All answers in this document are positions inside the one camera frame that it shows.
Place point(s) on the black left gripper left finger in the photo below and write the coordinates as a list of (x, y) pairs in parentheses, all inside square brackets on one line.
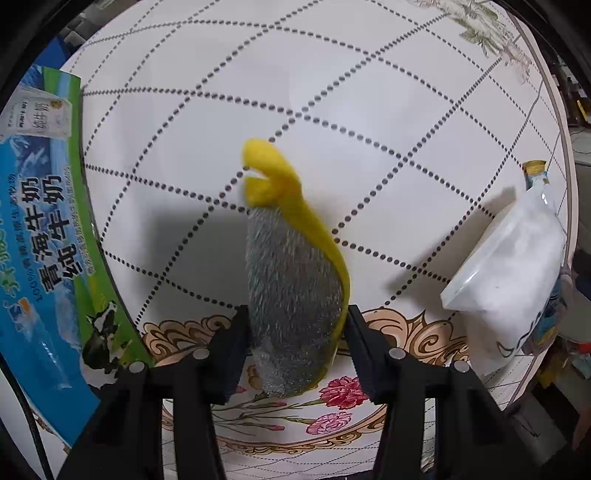
[(207, 377)]

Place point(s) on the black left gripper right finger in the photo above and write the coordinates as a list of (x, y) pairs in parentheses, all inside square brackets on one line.
[(384, 374)]

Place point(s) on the yellow silver scrubber mitt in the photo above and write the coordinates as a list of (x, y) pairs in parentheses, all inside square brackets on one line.
[(297, 281)]

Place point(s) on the white plastic bag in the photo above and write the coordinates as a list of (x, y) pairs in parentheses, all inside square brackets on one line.
[(502, 287)]

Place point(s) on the mauve cloth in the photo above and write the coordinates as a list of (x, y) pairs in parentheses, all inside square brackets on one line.
[(566, 284)]

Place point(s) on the blue tube packet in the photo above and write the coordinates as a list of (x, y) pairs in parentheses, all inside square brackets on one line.
[(546, 329)]

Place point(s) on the open cardboard box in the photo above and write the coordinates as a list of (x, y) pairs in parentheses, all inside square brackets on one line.
[(65, 333)]

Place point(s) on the white patterned tablecloth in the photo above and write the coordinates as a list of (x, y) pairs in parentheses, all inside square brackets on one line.
[(408, 123)]

